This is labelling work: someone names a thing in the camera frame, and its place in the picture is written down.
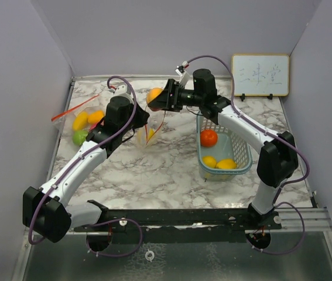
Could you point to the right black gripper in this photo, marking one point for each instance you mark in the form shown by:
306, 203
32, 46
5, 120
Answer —
168, 99

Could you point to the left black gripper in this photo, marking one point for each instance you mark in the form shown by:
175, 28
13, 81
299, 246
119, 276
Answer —
143, 116

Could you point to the orange fruit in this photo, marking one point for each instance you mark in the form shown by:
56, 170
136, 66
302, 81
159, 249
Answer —
152, 94

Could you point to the pink fruit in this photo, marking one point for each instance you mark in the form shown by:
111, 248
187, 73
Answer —
94, 126

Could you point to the clear zip bag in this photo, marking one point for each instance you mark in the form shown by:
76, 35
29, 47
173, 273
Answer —
65, 119
155, 121

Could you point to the clear zip top bag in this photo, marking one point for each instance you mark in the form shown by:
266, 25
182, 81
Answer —
65, 119

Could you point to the green apple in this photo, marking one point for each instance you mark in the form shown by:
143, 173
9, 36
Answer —
79, 137

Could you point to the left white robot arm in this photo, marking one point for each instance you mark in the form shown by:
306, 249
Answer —
46, 210

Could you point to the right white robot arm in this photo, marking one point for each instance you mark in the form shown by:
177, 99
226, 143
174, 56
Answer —
277, 157

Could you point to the orange tangerine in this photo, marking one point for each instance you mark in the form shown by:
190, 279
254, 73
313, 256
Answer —
208, 138

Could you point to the small yellow lemon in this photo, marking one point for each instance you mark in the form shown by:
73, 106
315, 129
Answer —
209, 161

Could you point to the light blue plastic basket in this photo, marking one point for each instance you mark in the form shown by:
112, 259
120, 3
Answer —
229, 146

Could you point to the yellow lemon at basket bottom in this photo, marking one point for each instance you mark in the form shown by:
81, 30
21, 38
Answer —
226, 164

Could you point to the small whiteboard with writing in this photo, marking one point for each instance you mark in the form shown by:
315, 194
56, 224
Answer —
261, 75

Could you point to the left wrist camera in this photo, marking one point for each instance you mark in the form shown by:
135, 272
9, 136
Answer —
122, 90

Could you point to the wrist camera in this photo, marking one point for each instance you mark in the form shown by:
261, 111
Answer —
122, 90
184, 76

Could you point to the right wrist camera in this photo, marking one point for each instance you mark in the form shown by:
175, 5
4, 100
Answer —
184, 76

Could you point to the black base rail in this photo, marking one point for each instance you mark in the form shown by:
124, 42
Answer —
178, 225

